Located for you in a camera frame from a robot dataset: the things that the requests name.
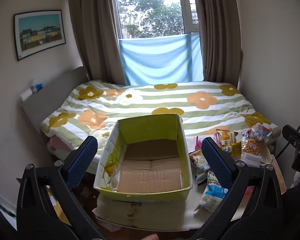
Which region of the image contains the small white box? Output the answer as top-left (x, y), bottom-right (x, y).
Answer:
top-left (20, 89), bottom-right (33, 102)

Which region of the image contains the grey bed headboard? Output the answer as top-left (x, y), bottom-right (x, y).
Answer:
top-left (20, 66), bottom-right (90, 133)

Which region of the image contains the white brown snack packet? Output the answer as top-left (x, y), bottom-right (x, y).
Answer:
top-left (189, 150), bottom-right (210, 173)

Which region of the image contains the yellow-green cardboard box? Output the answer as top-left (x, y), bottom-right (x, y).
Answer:
top-left (93, 113), bottom-right (192, 201)

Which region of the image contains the clear noodle snack packet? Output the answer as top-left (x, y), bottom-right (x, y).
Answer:
top-left (241, 130), bottom-right (263, 155)

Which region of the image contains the blue tissue pack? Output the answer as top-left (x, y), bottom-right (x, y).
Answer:
top-left (31, 80), bottom-right (43, 93)

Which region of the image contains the blue white snack packet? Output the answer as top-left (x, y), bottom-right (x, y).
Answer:
top-left (194, 171), bottom-right (228, 213)

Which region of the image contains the window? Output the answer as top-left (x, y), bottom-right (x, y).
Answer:
top-left (114, 0), bottom-right (199, 40)

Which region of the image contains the green striped floral blanket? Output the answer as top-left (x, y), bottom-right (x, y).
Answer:
top-left (40, 80), bottom-right (283, 175)

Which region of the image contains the orange cake snack packet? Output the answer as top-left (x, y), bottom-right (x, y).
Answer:
top-left (216, 129), bottom-right (238, 147)

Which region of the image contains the floral table cloth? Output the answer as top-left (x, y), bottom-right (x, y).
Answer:
top-left (92, 140), bottom-right (287, 230)

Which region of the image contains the pink pillow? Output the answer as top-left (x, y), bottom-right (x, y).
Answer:
top-left (47, 135), bottom-right (73, 155)

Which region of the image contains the light blue cloth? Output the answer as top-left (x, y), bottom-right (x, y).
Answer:
top-left (119, 33), bottom-right (203, 86)

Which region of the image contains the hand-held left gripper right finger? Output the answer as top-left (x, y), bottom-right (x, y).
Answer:
top-left (190, 137), bottom-right (284, 240)

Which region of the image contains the translucent white plastic box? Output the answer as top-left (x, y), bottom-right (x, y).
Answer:
top-left (240, 152), bottom-right (262, 167)

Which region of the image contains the pink snack packet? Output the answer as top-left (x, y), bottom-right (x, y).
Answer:
top-left (195, 135), bottom-right (205, 153)

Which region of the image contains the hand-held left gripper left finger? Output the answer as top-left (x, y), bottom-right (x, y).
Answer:
top-left (16, 135), bottom-right (105, 240)

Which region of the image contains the red white shrimp chips packet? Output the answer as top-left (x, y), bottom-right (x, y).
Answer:
top-left (250, 123), bottom-right (273, 142)

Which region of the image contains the framed houses picture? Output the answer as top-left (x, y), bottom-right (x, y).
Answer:
top-left (14, 10), bottom-right (67, 62)

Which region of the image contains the brown curtain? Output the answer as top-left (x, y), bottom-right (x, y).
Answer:
top-left (67, 0), bottom-right (127, 85)
top-left (190, 0), bottom-right (242, 83)

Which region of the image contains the golden yellow snack packet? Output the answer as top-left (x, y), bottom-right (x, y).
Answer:
top-left (221, 142), bottom-right (242, 158)

